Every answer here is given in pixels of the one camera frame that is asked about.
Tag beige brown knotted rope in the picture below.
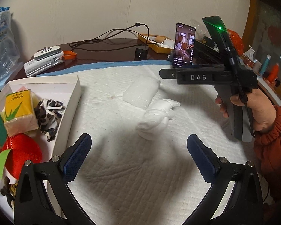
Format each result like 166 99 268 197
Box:
0 176 18 209

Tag red plush apple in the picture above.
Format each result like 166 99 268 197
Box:
0 133 43 180

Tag yellow tissue pack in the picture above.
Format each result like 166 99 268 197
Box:
3 89 38 137

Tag camo patterned cloth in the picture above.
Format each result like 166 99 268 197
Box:
34 99 65 142

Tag pink tissue pack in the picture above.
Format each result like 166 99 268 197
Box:
17 86 28 92

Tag orange sleeve forearm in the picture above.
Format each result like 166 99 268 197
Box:
254 106 281 202

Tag person's right hand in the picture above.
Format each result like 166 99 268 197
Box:
215 88 277 133

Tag yellow cardboard box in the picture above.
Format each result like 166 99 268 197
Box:
138 34 174 54

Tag blue underpad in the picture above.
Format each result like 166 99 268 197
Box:
37 59 171 77

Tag small clear foam pad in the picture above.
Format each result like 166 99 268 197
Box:
123 75 161 110

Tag black power adapter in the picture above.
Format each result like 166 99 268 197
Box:
134 45 149 60

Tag orange plastic bag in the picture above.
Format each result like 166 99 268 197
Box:
227 29 244 56

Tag smartphone on stand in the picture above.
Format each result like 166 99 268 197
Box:
172 23 196 68

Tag white rolled cloth glove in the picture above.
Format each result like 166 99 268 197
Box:
135 99 181 141

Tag white quilted pad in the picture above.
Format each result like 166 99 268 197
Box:
68 65 256 224

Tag white shallow tray box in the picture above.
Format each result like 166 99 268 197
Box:
0 76 81 224

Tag white water dispenser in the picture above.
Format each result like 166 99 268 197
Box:
0 62 24 92

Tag white device stack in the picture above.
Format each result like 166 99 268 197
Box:
24 46 64 77

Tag blue water jug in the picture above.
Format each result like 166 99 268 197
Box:
0 7 20 81

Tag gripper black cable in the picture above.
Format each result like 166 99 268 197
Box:
221 31 256 139

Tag black cables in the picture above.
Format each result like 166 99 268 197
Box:
69 22 160 52

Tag orange strap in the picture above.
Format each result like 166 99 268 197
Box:
62 50 78 61

